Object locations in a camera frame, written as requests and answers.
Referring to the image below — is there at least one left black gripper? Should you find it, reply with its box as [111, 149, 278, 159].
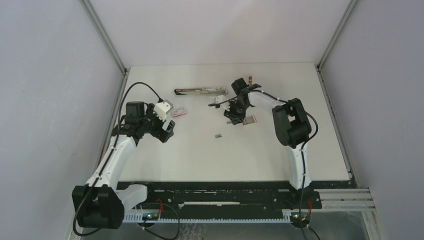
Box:
[139, 104, 175, 143]

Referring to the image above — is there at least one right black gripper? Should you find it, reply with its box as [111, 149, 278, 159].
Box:
[223, 100, 250, 125]

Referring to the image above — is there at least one black and beige stapler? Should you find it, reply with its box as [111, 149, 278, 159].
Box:
[174, 86, 228, 96]

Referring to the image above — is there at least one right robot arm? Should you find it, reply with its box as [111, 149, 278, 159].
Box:
[215, 78, 312, 208]

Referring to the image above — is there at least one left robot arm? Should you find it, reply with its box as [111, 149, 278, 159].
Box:
[71, 100, 175, 230]

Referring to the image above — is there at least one red white staple box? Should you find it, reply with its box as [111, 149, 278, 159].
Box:
[171, 107, 187, 118]

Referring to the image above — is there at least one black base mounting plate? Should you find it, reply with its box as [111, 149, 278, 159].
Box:
[115, 180, 357, 221]

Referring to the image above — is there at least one left green circuit board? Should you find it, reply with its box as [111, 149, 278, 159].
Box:
[142, 213, 160, 221]

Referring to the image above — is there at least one green circuit board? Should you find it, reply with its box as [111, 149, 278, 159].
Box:
[289, 212, 312, 229]
[142, 213, 160, 221]

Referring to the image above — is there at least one right green circuit board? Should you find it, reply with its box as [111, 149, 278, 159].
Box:
[289, 212, 312, 229]

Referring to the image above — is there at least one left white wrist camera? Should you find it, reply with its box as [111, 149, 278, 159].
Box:
[153, 100, 174, 122]

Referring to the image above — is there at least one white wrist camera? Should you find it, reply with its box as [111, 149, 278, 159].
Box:
[153, 100, 174, 122]
[214, 95, 231, 112]

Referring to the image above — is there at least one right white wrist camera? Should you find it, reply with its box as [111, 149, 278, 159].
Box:
[214, 95, 231, 112]

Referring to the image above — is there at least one left black camera cable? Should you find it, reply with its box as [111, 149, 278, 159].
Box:
[72, 82, 165, 237]

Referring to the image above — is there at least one black camera cable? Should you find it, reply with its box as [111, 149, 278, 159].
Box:
[207, 89, 320, 240]
[72, 82, 165, 237]

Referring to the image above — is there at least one right black camera cable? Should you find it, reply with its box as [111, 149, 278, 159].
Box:
[207, 89, 320, 240]

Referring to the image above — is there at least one right corner frame post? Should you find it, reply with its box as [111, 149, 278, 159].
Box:
[316, 0, 361, 72]

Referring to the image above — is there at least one corner frame post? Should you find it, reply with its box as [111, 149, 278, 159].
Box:
[80, 0, 128, 92]
[316, 0, 361, 72]

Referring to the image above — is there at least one white slotted cable duct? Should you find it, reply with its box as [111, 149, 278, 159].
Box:
[123, 210, 296, 224]

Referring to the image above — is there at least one aluminium frame rail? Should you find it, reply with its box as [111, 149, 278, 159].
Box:
[314, 188, 376, 212]

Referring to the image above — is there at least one left corner frame post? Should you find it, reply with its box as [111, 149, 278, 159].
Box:
[80, 0, 128, 92]

